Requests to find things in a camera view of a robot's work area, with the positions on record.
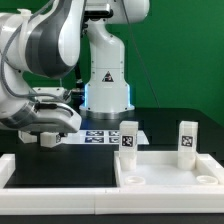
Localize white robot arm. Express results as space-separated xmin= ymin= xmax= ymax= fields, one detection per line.
xmin=0 ymin=0 xmax=150 ymax=133

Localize white square table top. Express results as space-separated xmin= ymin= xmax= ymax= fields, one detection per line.
xmin=114 ymin=151 xmax=224 ymax=187

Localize tag marker sheet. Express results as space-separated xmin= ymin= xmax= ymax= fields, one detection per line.
xmin=62 ymin=130 xmax=149 ymax=146

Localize white U-shaped fence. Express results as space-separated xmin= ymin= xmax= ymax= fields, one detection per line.
xmin=0 ymin=154 xmax=224 ymax=215

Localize black camera on mount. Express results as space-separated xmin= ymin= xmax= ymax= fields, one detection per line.
xmin=84 ymin=3 xmax=113 ymax=19

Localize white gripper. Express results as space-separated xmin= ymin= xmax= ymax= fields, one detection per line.
xmin=21 ymin=87 xmax=82 ymax=133

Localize black cables at base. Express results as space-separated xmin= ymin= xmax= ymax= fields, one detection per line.
xmin=69 ymin=87 xmax=86 ymax=101

